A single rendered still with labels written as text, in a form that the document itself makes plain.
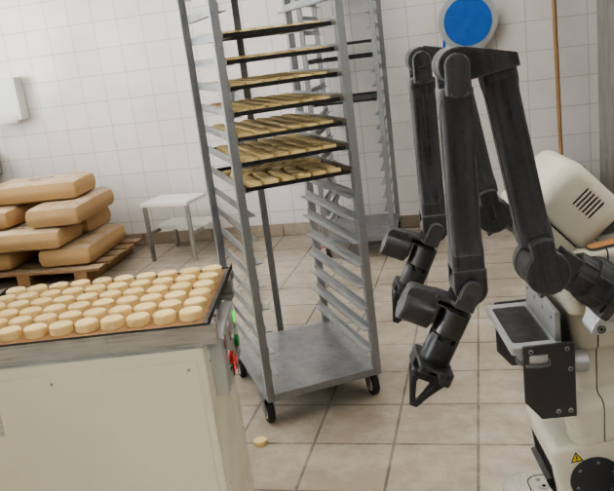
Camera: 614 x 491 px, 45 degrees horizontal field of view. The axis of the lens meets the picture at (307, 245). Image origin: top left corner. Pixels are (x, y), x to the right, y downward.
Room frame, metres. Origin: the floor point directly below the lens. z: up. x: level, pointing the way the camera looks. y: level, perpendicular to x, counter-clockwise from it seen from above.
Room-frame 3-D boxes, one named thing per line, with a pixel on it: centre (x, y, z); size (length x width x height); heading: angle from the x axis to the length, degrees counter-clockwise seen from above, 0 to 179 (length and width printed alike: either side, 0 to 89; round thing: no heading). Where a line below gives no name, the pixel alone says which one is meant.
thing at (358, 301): (3.05, -0.10, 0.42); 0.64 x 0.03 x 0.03; 16
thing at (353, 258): (3.05, -0.10, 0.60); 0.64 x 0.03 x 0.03; 16
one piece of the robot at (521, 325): (1.45, -0.46, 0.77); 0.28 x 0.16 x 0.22; 177
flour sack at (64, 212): (5.46, 1.70, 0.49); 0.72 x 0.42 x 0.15; 171
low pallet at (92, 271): (5.54, 1.97, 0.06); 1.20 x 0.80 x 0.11; 78
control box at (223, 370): (1.66, 0.22, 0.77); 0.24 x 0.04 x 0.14; 177
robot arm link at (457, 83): (1.25, -0.28, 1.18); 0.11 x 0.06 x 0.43; 177
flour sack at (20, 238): (5.33, 2.02, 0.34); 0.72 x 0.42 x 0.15; 80
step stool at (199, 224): (5.55, 0.92, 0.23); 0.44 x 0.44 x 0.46; 67
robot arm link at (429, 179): (1.68, -0.30, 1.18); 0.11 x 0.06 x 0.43; 176
